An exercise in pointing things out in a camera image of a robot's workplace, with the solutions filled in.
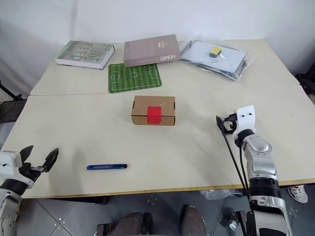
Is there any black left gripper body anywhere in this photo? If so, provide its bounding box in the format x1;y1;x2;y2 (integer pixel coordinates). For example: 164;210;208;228
21;162;49;184

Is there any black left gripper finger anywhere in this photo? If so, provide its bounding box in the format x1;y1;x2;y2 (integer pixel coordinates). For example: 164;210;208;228
19;145;34;165
41;147;60;173

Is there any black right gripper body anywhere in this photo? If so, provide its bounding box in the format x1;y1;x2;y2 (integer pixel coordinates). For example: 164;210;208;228
222;113;237;135

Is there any brown cardboard box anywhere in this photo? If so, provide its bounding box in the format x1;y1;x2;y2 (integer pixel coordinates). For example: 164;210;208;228
130;95;176;126

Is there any mauve hardcover book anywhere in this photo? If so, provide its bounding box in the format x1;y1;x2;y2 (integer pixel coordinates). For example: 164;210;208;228
123;34;182;68

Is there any black mesh panel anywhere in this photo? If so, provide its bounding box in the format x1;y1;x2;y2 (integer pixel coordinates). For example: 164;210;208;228
0;99;28;125

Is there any clear plastic bag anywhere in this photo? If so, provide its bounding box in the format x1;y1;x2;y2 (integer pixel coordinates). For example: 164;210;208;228
179;39;253;82

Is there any dark under-table bar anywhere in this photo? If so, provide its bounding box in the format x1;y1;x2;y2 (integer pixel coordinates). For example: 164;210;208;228
46;196;108;205

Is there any plastic bag with papers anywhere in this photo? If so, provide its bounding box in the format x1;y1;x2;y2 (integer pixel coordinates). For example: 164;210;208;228
183;40;248;79

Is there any crumpled clear plastic wrap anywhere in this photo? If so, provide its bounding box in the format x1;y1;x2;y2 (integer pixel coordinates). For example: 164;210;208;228
200;188;244;200

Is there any red tape strip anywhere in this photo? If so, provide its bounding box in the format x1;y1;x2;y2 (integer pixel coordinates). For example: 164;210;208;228
147;106;162;124

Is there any black equipment beside table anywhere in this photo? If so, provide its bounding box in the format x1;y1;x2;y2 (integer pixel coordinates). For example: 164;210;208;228
295;73;315;106

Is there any dark brown rounded shape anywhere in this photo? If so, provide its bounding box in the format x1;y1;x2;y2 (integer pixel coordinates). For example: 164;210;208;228
181;205;207;236
115;211;146;236

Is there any green soccer field mat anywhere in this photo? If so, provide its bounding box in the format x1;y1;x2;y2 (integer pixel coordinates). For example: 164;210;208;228
108;63;163;94

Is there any white red sneaker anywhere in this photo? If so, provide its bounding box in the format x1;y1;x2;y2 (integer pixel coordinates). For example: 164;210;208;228
287;185;309;204

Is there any grey green hardcover book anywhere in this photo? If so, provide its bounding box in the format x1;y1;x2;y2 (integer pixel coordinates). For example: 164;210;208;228
54;40;116;70

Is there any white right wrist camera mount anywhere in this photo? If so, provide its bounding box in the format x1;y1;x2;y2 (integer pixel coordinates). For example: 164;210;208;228
231;105;256;141

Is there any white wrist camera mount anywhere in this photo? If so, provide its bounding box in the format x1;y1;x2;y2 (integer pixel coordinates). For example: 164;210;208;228
0;150;35;189
231;105;256;141

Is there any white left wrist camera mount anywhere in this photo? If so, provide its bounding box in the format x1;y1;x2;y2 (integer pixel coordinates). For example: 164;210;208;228
0;150;35;189

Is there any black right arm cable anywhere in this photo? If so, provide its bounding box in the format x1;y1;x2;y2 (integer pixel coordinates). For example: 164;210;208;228
221;119;250;197
236;139;253;197

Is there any black metal frame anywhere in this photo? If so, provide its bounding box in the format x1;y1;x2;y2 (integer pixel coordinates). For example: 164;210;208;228
222;211;255;236

